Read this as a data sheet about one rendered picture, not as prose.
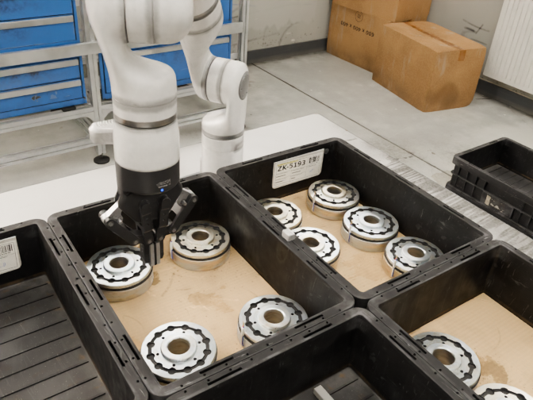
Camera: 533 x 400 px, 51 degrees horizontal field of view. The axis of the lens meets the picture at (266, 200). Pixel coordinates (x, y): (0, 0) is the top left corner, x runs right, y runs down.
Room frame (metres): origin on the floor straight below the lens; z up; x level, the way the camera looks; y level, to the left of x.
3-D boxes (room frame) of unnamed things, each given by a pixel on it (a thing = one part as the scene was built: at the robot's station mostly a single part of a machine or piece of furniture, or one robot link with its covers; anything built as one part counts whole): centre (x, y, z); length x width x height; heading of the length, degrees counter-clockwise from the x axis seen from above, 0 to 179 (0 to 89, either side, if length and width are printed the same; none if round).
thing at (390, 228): (0.86, -0.20, 0.86); 0.10 x 0.10 x 0.01
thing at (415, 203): (0.81, -0.14, 0.87); 0.40 x 0.30 x 0.11; 37
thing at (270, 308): (0.59, -0.02, 0.86); 0.05 x 0.05 x 0.01
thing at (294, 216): (0.86, -0.02, 0.86); 0.10 x 0.10 x 0.01
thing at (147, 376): (0.63, 0.10, 0.92); 0.40 x 0.30 x 0.02; 37
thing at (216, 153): (1.11, 0.11, 0.81); 0.09 x 0.09 x 0.17; 44
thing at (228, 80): (1.11, 0.11, 0.97); 0.09 x 0.09 x 0.17; 73
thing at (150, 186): (0.58, 0.14, 1.08); 0.08 x 0.08 x 0.09
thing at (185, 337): (0.52, 0.10, 0.86); 0.05 x 0.05 x 0.01
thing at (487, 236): (0.81, -0.14, 0.92); 0.40 x 0.30 x 0.02; 37
